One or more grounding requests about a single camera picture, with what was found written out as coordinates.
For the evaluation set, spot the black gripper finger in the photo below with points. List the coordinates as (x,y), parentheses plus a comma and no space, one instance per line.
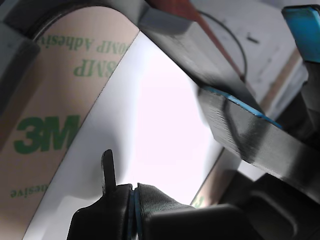
(307,32)
(262,145)

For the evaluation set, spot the reddish brown strip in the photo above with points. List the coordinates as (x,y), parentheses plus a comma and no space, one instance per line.
(212,37)

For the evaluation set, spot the white panel with window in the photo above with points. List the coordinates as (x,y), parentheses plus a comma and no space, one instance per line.
(150,112)

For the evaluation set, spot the black printed pick tool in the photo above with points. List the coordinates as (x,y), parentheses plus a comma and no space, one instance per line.
(108,170)

